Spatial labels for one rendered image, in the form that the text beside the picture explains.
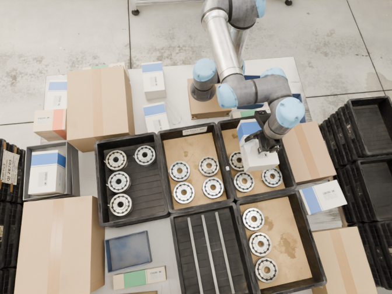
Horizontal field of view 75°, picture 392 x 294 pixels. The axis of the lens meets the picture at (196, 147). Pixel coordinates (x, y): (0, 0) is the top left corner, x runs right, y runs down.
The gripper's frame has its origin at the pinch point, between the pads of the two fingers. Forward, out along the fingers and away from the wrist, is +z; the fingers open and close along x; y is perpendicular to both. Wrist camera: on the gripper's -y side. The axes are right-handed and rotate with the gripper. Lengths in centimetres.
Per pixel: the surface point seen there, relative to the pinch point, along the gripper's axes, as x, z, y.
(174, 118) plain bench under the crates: -33, 41, -34
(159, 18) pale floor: -39, 112, -183
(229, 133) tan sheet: -4.7, 27.9, -15.8
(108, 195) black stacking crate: -68, 28, 10
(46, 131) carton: -100, 27, -26
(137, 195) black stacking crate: -54, 28, 12
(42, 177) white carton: -97, 22, -1
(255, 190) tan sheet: 3.3, 27.7, 15.4
